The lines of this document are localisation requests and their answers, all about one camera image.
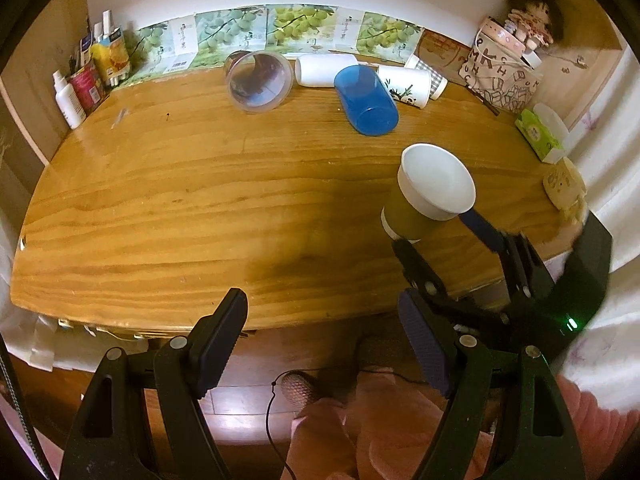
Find grey knit slipper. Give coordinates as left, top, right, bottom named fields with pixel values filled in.
left=355, top=335, right=403, bottom=375
left=281, top=371, right=322, bottom=417

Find white panda print cup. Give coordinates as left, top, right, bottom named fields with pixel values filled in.
left=376, top=64, right=432, bottom=109

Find black cable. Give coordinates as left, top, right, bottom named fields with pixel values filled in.
left=265, top=371, right=321, bottom=480

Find checked paper cup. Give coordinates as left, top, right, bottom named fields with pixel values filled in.
left=404, top=54, right=448, bottom=100

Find yellow juice carton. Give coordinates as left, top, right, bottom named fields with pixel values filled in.
left=90, top=30, right=132, bottom=86

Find pink fleece pants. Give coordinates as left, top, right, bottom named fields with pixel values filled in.
left=287, top=367, right=640, bottom=480

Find brown haired doll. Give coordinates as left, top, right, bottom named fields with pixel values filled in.
left=504, top=0, right=566, bottom=52

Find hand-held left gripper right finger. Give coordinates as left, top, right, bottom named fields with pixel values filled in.
left=397, top=290, right=587, bottom=480

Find olive and white paper cup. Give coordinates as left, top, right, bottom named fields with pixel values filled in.
left=380, top=143, right=477, bottom=245

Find clear plastic cup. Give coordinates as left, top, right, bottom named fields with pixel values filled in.
left=224, top=51, right=294, bottom=114

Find green tissue pack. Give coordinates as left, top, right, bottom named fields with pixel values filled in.
left=515, top=102, right=571, bottom=164

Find brown paper bag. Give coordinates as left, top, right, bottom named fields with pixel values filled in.
left=414, top=30, right=475, bottom=74

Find pink studded belt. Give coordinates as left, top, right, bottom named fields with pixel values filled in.
left=482, top=16, right=526, bottom=54

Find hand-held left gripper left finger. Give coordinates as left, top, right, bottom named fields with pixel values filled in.
left=59, top=287, right=249, bottom=480

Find white plastic bag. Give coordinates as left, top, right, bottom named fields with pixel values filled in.
left=0, top=305, right=151, bottom=372

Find blue plastic cup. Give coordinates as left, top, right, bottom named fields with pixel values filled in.
left=333, top=65, right=401, bottom=137

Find green grape print box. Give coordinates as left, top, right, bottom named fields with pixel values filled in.
left=122, top=21, right=173, bottom=81
left=265, top=3, right=337, bottom=55
left=167, top=8, right=268, bottom=73
left=332, top=10, right=426, bottom=58

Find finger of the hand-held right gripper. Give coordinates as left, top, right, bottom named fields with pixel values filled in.
left=460, top=211, right=557, bottom=317
left=390, top=236, right=512, bottom=328

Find pale yellow plush toy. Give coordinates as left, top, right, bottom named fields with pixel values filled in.
left=542, top=156, right=589, bottom=224

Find letter print cloth bag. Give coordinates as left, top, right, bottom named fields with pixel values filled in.
left=458, top=30, right=544, bottom=114

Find white printed curtain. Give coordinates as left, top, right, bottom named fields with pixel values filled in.
left=560, top=47, right=640, bottom=411

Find white plastic bottle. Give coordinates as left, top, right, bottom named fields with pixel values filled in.
left=52, top=71, right=87, bottom=130

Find red can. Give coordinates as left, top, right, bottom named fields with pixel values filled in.
left=69, top=61, right=107, bottom=116

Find plain white cup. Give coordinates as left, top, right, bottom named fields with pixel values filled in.
left=294, top=54, right=359, bottom=88

